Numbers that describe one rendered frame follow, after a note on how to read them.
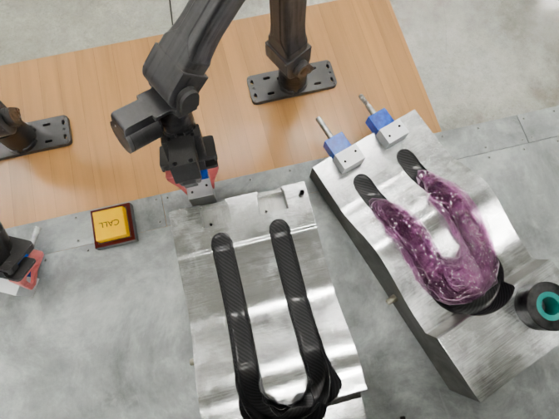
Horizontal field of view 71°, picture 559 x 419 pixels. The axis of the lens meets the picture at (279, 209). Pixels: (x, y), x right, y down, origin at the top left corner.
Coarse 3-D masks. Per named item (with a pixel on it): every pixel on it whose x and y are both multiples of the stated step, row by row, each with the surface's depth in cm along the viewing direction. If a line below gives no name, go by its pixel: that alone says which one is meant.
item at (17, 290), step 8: (32, 232) 76; (32, 240) 76; (24, 256) 74; (0, 280) 72; (8, 280) 72; (0, 288) 71; (8, 288) 71; (16, 288) 71; (24, 288) 73; (32, 288) 76
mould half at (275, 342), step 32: (256, 192) 74; (288, 192) 74; (192, 224) 72; (224, 224) 72; (256, 224) 72; (288, 224) 73; (192, 256) 71; (256, 256) 71; (320, 256) 72; (192, 288) 69; (256, 288) 70; (320, 288) 70; (192, 320) 68; (224, 320) 68; (256, 320) 68; (288, 320) 67; (320, 320) 67; (224, 352) 64; (256, 352) 64; (288, 352) 64; (352, 352) 63; (224, 384) 61; (288, 384) 61; (352, 384) 62; (224, 416) 60; (352, 416) 67
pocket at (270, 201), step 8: (264, 192) 75; (272, 192) 75; (280, 192) 76; (264, 200) 76; (272, 200) 76; (280, 200) 76; (264, 208) 76; (272, 208) 76; (280, 208) 76; (288, 208) 74
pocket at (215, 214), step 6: (216, 204) 74; (222, 204) 75; (204, 210) 75; (210, 210) 75; (216, 210) 75; (222, 210) 75; (228, 210) 75; (204, 216) 75; (210, 216) 75; (216, 216) 75; (222, 216) 75; (228, 216) 75; (204, 222) 75; (210, 222) 75; (216, 222) 75; (222, 222) 75
